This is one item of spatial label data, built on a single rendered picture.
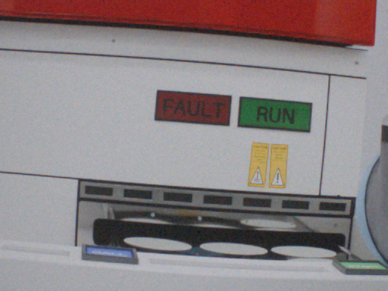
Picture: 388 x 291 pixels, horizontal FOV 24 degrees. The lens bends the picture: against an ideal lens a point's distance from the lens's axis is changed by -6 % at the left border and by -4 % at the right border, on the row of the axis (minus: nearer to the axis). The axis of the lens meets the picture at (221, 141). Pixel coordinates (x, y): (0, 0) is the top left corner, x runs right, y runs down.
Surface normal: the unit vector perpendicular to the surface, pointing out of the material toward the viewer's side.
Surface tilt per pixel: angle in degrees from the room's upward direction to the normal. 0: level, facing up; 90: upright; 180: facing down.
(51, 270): 90
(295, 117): 90
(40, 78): 90
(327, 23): 90
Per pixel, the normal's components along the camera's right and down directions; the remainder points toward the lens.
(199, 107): 0.14, 0.07
